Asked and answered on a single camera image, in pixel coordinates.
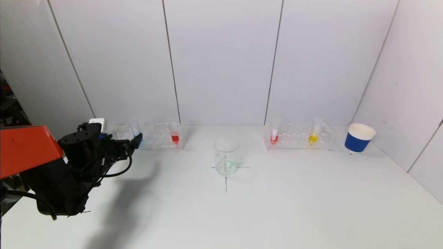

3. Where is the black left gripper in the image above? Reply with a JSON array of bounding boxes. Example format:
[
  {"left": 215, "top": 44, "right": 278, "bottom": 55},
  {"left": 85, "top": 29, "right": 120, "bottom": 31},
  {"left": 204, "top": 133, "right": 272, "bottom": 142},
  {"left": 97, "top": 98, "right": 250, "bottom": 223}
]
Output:
[{"left": 102, "top": 132, "right": 143, "bottom": 161}]

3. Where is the clear glass beaker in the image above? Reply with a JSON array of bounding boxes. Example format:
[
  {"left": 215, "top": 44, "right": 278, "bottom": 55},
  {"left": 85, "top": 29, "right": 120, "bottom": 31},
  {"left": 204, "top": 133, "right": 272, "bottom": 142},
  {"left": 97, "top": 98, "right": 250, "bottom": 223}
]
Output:
[{"left": 213, "top": 138, "right": 239, "bottom": 176}]

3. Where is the yellow pigment test tube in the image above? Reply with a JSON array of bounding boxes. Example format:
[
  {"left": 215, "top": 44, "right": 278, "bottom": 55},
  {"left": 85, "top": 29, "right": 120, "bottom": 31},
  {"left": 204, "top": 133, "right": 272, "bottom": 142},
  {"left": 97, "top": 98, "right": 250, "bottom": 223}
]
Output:
[{"left": 307, "top": 117, "right": 324, "bottom": 146}]

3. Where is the clear acrylic test tube rack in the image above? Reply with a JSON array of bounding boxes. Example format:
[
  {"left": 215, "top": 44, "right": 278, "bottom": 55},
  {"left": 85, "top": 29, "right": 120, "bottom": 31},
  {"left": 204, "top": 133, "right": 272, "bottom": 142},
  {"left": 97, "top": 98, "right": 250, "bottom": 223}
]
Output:
[
  {"left": 263, "top": 122, "right": 335, "bottom": 151},
  {"left": 118, "top": 123, "right": 185, "bottom": 150}
]

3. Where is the blue pigment test tube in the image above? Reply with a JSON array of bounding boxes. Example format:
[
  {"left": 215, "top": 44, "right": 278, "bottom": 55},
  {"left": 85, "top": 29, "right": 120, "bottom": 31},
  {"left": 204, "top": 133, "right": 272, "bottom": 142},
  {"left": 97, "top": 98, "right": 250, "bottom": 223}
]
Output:
[{"left": 129, "top": 118, "right": 143, "bottom": 144}]

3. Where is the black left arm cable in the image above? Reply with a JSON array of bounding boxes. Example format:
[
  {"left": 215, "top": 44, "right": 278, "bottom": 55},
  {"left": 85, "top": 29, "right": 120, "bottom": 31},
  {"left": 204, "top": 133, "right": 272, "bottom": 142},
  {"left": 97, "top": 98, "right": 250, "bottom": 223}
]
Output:
[{"left": 0, "top": 147, "right": 133, "bottom": 221}]

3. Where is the black metal stool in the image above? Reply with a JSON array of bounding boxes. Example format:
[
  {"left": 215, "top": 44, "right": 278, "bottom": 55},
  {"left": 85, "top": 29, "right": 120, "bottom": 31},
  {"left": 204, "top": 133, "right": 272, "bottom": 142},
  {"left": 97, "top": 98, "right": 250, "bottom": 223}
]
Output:
[{"left": 0, "top": 73, "right": 31, "bottom": 127}]

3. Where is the white-labelled red pigment test tube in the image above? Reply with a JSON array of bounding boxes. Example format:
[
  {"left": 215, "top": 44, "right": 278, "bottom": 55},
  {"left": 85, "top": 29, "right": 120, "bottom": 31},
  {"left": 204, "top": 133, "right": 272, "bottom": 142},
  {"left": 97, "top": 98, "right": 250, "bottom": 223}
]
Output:
[{"left": 270, "top": 118, "right": 282, "bottom": 145}]

